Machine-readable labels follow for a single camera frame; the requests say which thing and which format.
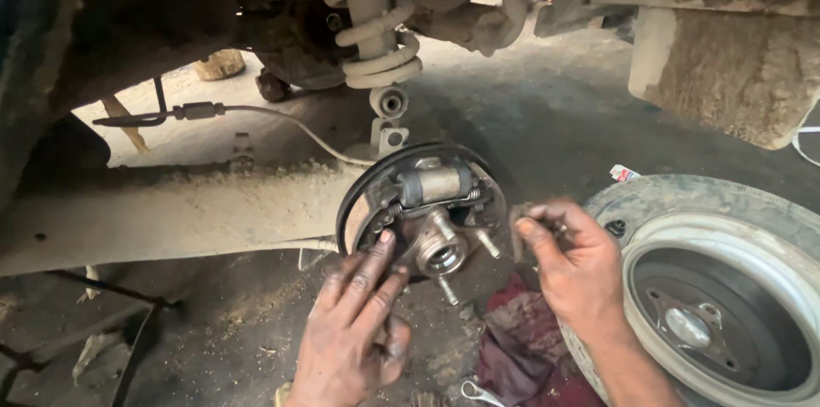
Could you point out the person's right hand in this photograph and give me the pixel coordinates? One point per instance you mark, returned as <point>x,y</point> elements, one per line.
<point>576,272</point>

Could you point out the person's left hand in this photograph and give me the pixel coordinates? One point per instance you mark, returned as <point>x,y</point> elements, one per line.
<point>346,349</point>

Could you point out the threaded wheel stud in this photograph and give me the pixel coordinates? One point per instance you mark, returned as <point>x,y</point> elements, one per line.
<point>443,226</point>
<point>489,244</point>
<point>448,290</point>

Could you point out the dark red rag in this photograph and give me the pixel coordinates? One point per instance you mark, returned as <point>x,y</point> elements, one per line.
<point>525,356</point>

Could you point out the red white paper scrap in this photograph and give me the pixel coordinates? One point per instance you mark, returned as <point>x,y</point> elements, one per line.
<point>622,172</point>

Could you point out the metal wheel hub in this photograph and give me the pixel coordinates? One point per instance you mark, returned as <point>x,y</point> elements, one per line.
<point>442,253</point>

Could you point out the silver spanner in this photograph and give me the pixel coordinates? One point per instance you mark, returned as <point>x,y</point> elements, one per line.
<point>477,392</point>

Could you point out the round brake backing plate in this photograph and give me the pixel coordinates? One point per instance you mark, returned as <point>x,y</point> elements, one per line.
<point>368,202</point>

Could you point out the tyre on steel wheel rim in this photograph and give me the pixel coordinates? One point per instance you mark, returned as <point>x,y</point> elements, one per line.
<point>724,247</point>

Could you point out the brake return spring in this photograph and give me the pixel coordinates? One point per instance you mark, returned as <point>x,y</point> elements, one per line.
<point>419,205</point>

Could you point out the grey brake wheel cylinder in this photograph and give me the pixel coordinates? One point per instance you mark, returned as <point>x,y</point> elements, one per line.
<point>435,183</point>

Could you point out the muddy rear axle beam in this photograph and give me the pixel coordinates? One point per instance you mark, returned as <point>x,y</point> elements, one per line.
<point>160,215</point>

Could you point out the dusty shock absorber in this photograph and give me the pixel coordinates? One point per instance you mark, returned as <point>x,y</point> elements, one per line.
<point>389,103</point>

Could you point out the muddy mud flap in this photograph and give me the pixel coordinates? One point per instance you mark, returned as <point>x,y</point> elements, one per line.
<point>730,74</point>

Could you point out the dark metal rods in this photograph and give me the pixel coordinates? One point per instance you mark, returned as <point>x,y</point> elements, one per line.
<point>96,285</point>

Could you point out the dusty coil spring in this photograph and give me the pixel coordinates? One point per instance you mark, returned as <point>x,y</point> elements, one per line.
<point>378,64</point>

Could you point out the wooden log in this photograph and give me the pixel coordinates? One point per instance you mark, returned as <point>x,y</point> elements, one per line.
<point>220,65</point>

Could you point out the wooden stick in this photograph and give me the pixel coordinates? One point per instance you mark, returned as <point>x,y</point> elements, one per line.
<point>125,125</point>

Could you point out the car underbody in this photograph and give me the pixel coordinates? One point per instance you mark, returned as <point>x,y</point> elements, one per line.
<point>128,16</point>

